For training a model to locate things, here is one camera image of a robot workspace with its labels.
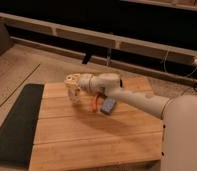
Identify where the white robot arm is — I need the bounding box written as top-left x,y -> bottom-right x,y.
65,73 -> 197,171

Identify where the white cable with plug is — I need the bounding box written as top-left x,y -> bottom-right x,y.
163,44 -> 197,78

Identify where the black floor mat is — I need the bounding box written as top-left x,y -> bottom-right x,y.
0,84 -> 44,167

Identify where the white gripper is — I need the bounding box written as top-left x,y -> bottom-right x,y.
64,73 -> 80,104

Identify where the blue sponge block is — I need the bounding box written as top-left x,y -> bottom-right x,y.
100,98 -> 116,115

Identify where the wooden wall rail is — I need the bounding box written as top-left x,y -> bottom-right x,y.
0,12 -> 197,64

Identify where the black bracket on wall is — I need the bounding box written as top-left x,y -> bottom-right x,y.
82,50 -> 93,64

